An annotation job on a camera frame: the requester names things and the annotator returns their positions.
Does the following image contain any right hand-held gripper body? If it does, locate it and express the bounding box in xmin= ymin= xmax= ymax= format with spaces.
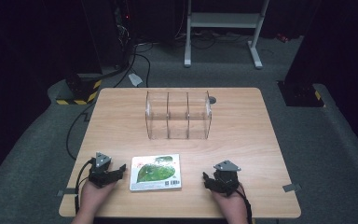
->
xmin=209 ymin=160 xmax=242 ymax=197

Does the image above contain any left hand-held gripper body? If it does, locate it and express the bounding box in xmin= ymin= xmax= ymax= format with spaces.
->
xmin=88 ymin=151 xmax=119 ymax=189

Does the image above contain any book with green leaf cover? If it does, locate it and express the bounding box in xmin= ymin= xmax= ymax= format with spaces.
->
xmin=129 ymin=153 xmax=183 ymax=192

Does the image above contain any clear acrylic divider rack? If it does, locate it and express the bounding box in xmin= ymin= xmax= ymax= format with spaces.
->
xmin=145 ymin=90 xmax=213 ymax=140

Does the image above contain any person's left hand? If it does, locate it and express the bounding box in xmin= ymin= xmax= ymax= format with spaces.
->
xmin=80 ymin=179 xmax=118 ymax=217

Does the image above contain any person's right hand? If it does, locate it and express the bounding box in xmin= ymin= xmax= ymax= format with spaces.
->
xmin=211 ymin=186 xmax=250 ymax=220

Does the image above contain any grey tape strip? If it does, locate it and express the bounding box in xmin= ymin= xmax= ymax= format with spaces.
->
xmin=56 ymin=188 xmax=78 ymax=198
xmin=282 ymin=183 xmax=302 ymax=193

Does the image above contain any black yellow striped stand base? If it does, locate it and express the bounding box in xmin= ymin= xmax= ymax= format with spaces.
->
xmin=55 ymin=73 xmax=103 ymax=106

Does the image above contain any white floor plug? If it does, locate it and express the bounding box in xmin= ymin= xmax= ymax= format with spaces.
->
xmin=128 ymin=73 xmax=144 ymax=88

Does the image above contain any black stand base yellow mark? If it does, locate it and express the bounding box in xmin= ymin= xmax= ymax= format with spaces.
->
xmin=277 ymin=79 xmax=326 ymax=108

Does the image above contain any small red floor object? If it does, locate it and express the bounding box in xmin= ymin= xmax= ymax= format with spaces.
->
xmin=275 ymin=33 xmax=291 ymax=44

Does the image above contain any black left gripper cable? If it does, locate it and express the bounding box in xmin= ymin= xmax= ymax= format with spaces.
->
xmin=74 ymin=157 xmax=95 ymax=216

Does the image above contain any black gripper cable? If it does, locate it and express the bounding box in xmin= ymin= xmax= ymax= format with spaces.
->
xmin=236 ymin=182 xmax=254 ymax=224
xmin=74 ymin=157 xmax=95 ymax=216

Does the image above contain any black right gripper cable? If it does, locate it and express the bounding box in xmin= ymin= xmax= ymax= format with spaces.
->
xmin=236 ymin=182 xmax=254 ymax=224

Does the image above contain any black thick floor cable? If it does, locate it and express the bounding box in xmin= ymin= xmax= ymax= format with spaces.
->
xmin=89 ymin=36 xmax=155 ymax=89

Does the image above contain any dark computer tower with wires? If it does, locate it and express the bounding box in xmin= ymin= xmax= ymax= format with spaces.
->
xmin=83 ymin=0 xmax=138 ymax=71

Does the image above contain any white metal stand frame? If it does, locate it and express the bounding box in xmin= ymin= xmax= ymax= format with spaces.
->
xmin=184 ymin=0 xmax=270 ymax=70

